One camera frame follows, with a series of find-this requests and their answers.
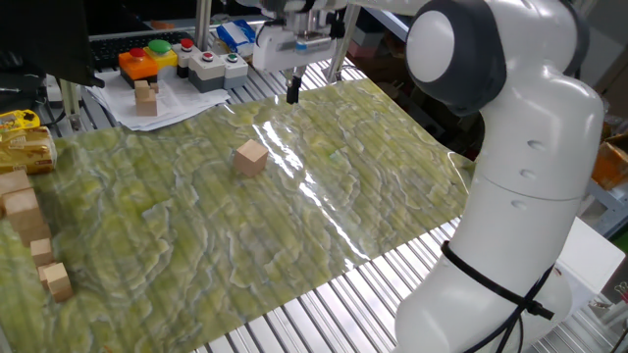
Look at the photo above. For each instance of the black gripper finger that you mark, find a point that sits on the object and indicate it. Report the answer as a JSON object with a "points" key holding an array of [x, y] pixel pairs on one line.
{"points": [[290, 90], [297, 90]]}

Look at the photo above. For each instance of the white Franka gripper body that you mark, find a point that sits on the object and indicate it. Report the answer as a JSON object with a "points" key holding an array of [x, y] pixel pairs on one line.
{"points": [[275, 56]]}

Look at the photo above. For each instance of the wooden cube block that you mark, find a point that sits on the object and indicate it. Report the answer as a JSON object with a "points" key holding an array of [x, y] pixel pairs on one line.
{"points": [[250, 158]]}

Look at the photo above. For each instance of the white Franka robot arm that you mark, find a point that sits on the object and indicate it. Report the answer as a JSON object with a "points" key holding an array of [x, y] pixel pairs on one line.
{"points": [[530, 147]]}

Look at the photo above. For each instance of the tiny wooden block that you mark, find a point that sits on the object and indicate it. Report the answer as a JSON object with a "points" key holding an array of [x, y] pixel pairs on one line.
{"points": [[154, 87]]}

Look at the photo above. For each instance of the large wooden block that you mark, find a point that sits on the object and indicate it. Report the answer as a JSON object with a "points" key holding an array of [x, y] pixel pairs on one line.
{"points": [[12, 180], [22, 208]]}

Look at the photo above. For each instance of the small wooden block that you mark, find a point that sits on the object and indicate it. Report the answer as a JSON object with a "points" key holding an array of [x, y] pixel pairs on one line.
{"points": [[43, 274], [60, 283], [41, 251]]}

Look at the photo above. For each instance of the grey box green button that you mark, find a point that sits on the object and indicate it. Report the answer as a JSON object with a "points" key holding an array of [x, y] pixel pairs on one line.
{"points": [[234, 71]]}

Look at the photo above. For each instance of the blue white package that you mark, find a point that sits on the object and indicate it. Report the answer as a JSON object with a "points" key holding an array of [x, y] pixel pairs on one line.
{"points": [[236, 36]]}

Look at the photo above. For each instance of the grey box red button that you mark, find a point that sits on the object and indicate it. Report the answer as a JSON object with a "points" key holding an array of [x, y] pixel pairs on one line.
{"points": [[207, 71]]}

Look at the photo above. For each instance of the grey pink box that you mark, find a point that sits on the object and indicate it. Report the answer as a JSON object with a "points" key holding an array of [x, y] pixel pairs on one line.
{"points": [[365, 41]]}

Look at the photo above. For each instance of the white black box red button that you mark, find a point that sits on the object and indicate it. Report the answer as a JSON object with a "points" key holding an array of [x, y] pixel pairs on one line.
{"points": [[185, 56]]}

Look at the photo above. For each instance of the white paper sheets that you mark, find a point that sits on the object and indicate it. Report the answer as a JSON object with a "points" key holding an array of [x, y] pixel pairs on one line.
{"points": [[186, 100]]}

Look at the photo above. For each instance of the yellow box green button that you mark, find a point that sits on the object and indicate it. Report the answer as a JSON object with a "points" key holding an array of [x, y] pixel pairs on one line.
{"points": [[162, 54]]}

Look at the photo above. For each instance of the orange box red button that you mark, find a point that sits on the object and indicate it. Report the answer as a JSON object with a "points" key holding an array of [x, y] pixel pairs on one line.
{"points": [[137, 66]]}

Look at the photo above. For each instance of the black keyboard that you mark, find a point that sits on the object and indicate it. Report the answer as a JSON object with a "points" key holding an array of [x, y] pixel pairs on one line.
{"points": [[113, 49]]}

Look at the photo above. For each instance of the green marble pattern mat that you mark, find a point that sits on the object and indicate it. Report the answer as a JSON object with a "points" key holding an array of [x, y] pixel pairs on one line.
{"points": [[196, 235]]}

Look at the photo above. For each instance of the aluminium stand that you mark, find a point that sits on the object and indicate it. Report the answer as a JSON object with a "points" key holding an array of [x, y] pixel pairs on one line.
{"points": [[70, 103]]}

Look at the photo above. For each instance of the black monitor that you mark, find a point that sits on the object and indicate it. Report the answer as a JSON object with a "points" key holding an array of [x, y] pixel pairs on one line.
{"points": [[44, 39]]}

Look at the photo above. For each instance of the yellow snack package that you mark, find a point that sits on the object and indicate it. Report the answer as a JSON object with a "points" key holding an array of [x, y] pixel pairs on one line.
{"points": [[17, 120]]}

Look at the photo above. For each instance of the yellow bread package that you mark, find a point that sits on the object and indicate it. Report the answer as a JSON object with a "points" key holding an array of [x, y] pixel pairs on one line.
{"points": [[27, 152]]}

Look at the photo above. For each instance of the orange plastic bag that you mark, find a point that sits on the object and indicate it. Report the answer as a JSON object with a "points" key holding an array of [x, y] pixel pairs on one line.
{"points": [[611, 164]]}

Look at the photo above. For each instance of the silver depth camera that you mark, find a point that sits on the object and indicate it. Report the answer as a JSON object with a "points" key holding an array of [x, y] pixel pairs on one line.
{"points": [[314, 45]]}

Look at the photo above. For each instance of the aluminium post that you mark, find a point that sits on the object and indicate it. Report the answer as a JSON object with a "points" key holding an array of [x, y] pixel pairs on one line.
{"points": [[343, 44], [203, 24]]}

